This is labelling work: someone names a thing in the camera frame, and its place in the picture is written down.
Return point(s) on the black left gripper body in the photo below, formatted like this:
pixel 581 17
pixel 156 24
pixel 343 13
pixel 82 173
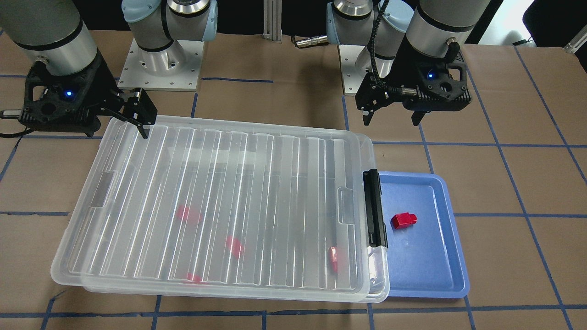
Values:
pixel 400 69

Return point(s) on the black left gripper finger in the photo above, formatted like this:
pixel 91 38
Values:
pixel 367 116
pixel 417 117

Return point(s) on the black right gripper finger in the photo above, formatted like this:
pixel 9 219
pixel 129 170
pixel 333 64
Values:
pixel 134 107
pixel 88 126

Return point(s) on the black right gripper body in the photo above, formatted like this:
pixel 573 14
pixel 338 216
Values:
pixel 102 79

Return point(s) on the clear plastic box lid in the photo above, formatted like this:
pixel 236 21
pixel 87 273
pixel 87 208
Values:
pixel 121 145

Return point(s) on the red block from tray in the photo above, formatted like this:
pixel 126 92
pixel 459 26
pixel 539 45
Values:
pixel 403 220

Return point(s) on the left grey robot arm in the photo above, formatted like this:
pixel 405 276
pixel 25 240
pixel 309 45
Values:
pixel 381 24

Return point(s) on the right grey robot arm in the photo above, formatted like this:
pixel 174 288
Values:
pixel 53 31

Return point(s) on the clear plastic storage box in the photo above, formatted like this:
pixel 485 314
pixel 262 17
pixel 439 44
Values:
pixel 378 270

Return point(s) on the red block upper middle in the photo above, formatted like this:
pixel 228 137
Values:
pixel 187 215

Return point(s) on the red block near latch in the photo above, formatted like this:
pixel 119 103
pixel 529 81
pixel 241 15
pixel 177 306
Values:
pixel 333 259

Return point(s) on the blue plastic tray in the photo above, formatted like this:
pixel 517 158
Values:
pixel 425 260

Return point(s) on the red block centre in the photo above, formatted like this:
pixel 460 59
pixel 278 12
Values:
pixel 235 247

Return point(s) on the red block front edge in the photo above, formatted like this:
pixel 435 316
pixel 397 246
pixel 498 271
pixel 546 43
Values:
pixel 193 279

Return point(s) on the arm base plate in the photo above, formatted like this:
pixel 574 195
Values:
pixel 177 68
pixel 355 63

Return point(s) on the silver cable connector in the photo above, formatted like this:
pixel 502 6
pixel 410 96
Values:
pixel 310 42

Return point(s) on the aluminium frame post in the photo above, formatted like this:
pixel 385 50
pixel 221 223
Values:
pixel 272 15

